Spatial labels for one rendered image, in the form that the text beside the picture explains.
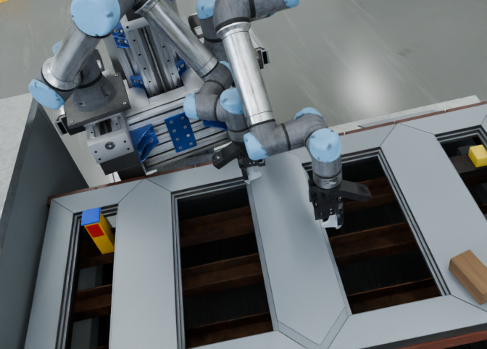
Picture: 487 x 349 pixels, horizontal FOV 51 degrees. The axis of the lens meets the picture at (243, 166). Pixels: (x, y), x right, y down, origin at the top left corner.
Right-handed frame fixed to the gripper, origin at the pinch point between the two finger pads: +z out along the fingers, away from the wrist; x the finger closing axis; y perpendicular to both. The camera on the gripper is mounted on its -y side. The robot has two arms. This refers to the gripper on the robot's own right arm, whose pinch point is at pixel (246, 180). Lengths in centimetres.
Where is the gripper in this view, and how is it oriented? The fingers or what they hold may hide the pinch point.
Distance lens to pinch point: 167.8
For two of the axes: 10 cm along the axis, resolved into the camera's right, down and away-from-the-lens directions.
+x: -1.3, -6.9, 7.1
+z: 1.7, 6.9, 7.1
